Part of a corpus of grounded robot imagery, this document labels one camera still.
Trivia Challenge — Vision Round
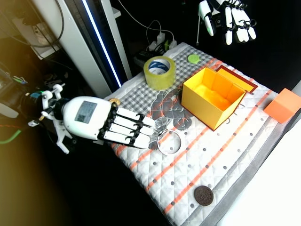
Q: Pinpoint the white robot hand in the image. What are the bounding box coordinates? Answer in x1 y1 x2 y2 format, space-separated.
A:
62 95 156 150
198 0 257 46

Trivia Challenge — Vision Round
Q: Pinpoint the silver metal ring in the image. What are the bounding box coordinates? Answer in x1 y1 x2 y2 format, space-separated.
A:
152 116 183 156

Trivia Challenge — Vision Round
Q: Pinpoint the yellow box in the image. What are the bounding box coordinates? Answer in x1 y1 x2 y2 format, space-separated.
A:
181 65 259 131

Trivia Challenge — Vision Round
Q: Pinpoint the green round cookie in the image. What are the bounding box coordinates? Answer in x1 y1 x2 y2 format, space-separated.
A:
187 54 201 65

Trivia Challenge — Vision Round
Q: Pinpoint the white column with blue light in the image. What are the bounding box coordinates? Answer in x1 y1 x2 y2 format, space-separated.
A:
32 0 133 98

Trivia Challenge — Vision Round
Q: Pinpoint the black power adapter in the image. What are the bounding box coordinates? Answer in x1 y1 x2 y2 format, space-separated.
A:
134 49 152 65

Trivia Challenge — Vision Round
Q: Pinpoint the yellow clear tape roll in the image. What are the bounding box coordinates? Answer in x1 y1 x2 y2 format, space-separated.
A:
143 56 176 91

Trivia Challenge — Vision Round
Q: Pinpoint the white power strip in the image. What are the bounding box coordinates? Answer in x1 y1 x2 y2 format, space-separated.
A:
147 40 177 52

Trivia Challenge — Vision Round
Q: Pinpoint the orange cube block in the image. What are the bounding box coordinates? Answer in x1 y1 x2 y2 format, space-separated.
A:
263 88 301 124

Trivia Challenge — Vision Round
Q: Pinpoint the grey quilt with bear print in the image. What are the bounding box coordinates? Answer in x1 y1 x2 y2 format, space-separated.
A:
103 42 293 226

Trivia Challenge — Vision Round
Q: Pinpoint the brown round sandwich cookie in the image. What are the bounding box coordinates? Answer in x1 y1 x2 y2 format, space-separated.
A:
194 185 214 207

